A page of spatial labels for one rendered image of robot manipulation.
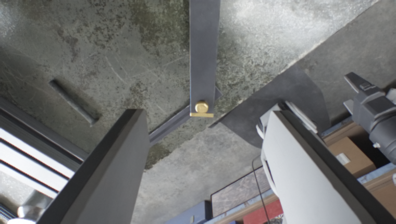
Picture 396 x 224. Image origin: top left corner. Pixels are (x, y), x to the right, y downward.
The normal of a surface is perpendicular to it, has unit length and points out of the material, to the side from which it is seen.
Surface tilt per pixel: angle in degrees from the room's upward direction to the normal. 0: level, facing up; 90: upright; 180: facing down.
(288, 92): 0
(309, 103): 0
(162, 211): 0
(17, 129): 90
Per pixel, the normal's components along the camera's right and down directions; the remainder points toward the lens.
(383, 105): -0.47, -0.58
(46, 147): 0.74, -0.58
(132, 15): 0.00, 0.51
